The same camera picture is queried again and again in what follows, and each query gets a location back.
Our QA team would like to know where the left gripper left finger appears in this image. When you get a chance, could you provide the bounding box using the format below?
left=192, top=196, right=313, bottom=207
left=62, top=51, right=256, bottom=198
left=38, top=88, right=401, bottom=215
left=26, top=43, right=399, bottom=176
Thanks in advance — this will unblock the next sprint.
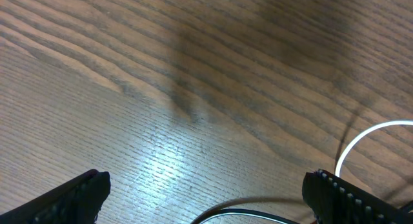
left=1, top=169, right=111, bottom=224

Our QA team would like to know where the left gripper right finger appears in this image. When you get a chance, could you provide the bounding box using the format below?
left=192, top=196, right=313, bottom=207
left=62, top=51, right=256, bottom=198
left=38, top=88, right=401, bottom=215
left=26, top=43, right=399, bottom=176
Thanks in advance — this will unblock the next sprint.
left=302, top=169, right=412, bottom=224

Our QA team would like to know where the black usb cable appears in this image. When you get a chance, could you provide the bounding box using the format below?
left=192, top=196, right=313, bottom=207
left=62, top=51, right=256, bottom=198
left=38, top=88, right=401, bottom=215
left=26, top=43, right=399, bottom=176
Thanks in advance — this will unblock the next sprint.
left=190, top=196, right=310, bottom=224

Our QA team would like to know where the white usb cable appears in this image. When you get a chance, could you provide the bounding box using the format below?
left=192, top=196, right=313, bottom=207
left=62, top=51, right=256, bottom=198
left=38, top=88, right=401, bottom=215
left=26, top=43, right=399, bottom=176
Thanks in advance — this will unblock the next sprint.
left=334, top=119, right=413, bottom=178

